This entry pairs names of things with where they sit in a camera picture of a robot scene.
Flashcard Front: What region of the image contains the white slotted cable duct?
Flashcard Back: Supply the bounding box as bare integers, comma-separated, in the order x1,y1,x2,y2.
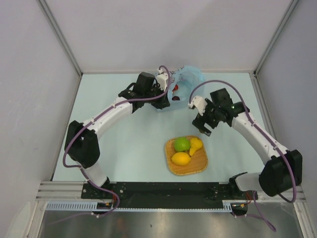
46,201,117,212

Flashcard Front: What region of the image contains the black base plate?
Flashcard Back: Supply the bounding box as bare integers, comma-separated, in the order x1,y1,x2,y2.
81,182,258,211

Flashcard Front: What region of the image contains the woven bamboo tray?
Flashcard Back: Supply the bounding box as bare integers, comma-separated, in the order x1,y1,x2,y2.
165,135,209,176

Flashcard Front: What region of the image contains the green fake lime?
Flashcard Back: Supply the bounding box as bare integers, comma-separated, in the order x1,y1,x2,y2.
173,137,190,152

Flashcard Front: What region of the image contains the red cherry tomato bunch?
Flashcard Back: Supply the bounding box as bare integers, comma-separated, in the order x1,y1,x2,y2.
172,85,179,91

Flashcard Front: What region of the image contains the yellow fake lemon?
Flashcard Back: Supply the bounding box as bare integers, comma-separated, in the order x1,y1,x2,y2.
189,137,203,156
171,152,191,166

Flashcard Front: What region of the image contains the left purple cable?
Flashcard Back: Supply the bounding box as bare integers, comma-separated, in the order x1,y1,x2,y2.
62,64,174,225

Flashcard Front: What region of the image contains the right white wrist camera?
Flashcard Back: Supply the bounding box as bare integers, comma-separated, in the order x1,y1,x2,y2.
188,96,208,116

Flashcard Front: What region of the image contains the light blue plastic bag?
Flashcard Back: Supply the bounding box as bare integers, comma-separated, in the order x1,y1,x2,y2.
158,66,205,112

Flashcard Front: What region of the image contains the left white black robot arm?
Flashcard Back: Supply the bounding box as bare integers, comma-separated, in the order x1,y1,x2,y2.
64,66,172,198

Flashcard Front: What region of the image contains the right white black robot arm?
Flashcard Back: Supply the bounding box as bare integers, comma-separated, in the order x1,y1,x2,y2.
189,88,303,199

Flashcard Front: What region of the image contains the dark red fake plum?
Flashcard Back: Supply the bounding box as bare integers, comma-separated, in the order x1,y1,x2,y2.
172,96,180,101

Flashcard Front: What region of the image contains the aluminium frame rail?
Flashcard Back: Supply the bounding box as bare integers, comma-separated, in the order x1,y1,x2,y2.
36,181,304,201

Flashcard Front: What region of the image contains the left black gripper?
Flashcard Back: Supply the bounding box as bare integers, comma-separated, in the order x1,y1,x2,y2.
144,84,170,110

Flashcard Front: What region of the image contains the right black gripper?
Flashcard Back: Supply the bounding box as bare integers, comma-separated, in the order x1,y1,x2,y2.
192,98,220,136

